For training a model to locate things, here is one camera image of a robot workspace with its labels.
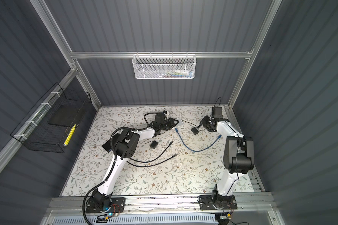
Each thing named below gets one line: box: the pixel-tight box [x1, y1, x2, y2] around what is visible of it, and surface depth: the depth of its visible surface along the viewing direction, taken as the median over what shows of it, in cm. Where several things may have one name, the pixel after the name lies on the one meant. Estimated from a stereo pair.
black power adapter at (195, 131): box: [191, 127, 199, 135], surface depth 106 cm
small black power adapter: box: [149, 140, 159, 150], surface depth 98 cm
